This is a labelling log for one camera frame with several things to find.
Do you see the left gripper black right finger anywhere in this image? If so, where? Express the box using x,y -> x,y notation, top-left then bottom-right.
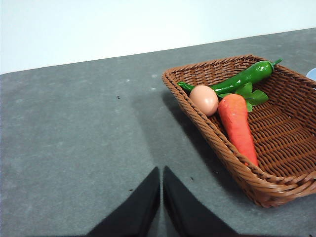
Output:
162,165 -> 238,237

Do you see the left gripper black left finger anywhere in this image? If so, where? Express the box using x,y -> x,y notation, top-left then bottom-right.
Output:
85,166 -> 161,237

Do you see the brown wicker basket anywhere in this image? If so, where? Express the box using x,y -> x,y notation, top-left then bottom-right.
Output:
161,54 -> 316,208

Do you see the orange carrot with green leaves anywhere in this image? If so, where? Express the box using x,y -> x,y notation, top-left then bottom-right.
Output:
217,82 -> 270,168

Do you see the green chili pepper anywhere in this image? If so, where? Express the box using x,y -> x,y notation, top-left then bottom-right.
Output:
177,58 -> 283,95

